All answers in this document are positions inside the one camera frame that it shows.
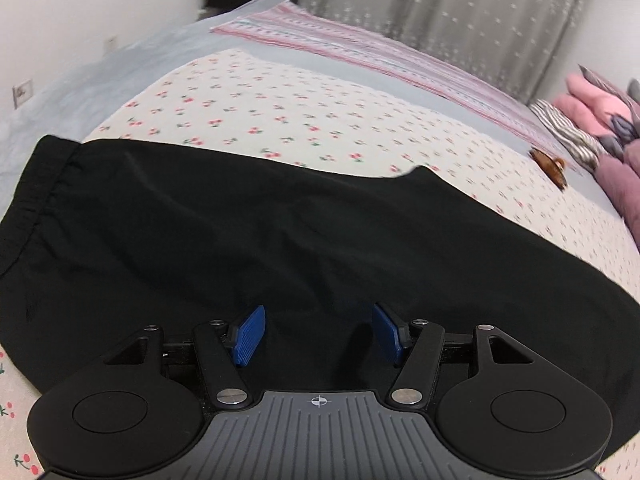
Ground black pants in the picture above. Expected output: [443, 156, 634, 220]
[1, 136, 639, 406]

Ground cherry print cloth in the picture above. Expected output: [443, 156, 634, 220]
[0, 46, 636, 480]

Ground brown hair clip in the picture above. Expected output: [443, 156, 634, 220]
[528, 148, 567, 191]

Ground striped folded cloth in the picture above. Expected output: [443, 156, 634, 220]
[528, 100, 608, 174]

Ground pink folded quilt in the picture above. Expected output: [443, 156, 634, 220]
[594, 140, 640, 245]

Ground grey plush bed sheet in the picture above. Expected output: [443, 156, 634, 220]
[0, 0, 626, 221]

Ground pink striped cloth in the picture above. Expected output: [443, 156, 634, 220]
[212, 1, 584, 172]

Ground pink grey folded blanket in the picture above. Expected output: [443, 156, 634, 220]
[552, 65, 639, 160]

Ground grey star curtain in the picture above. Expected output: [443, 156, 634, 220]
[298, 0, 585, 102]

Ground white wall switch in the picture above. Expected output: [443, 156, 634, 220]
[12, 79, 34, 110]

